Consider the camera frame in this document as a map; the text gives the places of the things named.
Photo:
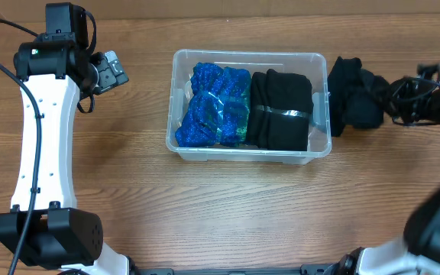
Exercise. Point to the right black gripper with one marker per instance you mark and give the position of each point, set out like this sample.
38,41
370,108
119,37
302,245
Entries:
394,102

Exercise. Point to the sparkly blue knit garment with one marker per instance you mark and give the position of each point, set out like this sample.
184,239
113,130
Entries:
219,110

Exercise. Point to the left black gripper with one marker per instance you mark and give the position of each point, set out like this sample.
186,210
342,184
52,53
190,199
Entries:
91,77

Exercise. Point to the clear plastic storage bin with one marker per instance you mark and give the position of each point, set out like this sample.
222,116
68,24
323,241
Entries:
311,65

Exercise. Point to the black garment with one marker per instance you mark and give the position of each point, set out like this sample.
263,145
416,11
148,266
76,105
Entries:
281,108
353,95

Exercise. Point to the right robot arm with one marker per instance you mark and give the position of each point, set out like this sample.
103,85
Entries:
417,251

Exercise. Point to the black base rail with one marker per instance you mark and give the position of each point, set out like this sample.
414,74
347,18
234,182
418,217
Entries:
305,269

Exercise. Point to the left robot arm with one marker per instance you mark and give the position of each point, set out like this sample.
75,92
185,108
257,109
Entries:
56,71

